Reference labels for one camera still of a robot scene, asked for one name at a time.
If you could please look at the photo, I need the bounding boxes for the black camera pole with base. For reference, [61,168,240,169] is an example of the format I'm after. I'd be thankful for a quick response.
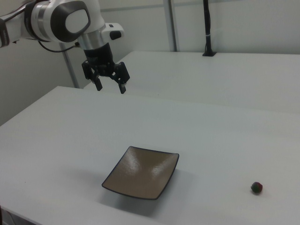
[202,0,217,58]

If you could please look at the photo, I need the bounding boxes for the small red strawberry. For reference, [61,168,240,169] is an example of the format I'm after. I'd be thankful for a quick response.
[250,181,263,194]

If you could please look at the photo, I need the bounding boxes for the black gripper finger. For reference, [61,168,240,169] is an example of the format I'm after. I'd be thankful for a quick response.
[81,60,104,92]
[109,61,131,95]

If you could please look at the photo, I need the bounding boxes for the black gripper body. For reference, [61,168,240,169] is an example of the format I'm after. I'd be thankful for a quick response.
[83,43,116,78]

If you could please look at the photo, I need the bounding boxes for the square brown ceramic plate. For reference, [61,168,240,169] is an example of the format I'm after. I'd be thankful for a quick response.
[101,146,180,201]

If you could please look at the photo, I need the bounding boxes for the grey metal frame post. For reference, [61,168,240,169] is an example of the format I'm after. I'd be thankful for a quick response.
[167,0,180,52]
[59,43,80,89]

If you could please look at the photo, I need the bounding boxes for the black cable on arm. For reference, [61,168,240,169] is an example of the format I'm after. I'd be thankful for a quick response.
[37,40,80,53]

